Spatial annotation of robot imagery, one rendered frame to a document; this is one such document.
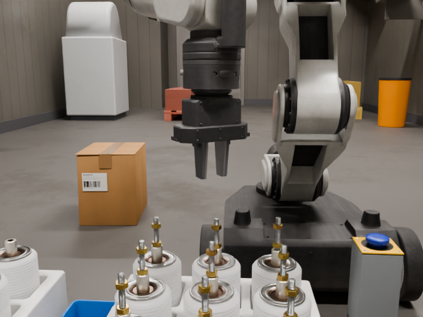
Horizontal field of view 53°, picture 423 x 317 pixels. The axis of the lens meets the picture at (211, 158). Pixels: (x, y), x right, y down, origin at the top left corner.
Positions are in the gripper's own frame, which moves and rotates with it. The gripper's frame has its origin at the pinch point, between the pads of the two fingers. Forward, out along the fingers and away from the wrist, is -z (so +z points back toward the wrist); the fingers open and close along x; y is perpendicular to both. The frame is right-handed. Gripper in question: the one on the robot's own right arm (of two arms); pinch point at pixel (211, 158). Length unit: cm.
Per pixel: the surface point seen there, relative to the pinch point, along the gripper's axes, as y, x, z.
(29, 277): 29.4, -25.5, -27.2
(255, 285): 3.4, 11.6, -26.7
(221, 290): -0.7, 1.5, -23.1
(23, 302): 25.2, -27.4, -30.2
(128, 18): 684, 221, 105
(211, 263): -0.7, -0.3, -17.6
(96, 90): 505, 113, -11
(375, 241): -11.3, 26.4, -15.4
